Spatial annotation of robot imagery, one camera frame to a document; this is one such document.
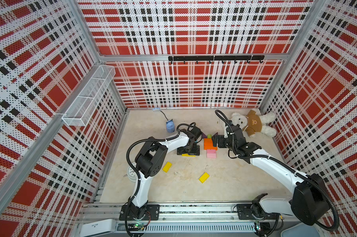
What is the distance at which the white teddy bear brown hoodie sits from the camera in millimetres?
1034

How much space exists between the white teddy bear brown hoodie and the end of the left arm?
369mm

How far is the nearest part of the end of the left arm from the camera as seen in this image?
2.36 feet
